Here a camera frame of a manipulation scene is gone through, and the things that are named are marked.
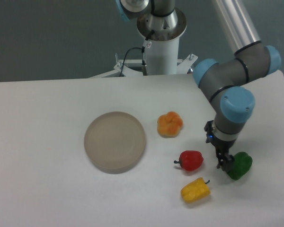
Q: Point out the orange toy bread roll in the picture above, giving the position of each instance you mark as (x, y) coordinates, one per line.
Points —
(169, 124)

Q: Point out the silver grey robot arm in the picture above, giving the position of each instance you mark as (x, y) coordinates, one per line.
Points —
(222, 84)

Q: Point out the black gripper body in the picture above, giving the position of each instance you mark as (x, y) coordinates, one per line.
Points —
(220, 140)

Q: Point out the red toy bell pepper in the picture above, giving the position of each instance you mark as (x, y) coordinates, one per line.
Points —
(190, 160)

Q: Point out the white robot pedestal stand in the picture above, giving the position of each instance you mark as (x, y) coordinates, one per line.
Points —
(160, 48)

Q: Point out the beige round plate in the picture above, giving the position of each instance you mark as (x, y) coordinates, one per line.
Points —
(115, 142)

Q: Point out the green toy bell pepper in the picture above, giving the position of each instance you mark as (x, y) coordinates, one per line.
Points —
(242, 164)

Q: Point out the yellow toy bell pepper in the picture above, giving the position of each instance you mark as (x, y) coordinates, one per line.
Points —
(195, 190)

